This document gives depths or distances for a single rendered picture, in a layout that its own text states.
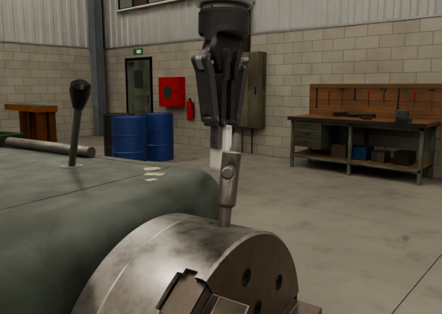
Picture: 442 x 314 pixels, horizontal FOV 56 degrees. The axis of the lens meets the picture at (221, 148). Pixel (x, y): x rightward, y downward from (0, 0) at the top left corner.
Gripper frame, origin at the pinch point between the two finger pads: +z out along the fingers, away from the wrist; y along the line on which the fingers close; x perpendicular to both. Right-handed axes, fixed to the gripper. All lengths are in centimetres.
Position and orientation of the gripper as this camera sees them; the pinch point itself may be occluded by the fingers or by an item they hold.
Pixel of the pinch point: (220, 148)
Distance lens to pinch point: 62.7
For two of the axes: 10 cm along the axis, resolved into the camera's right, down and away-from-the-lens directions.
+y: 5.4, -1.0, 8.3
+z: -0.2, 9.9, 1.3
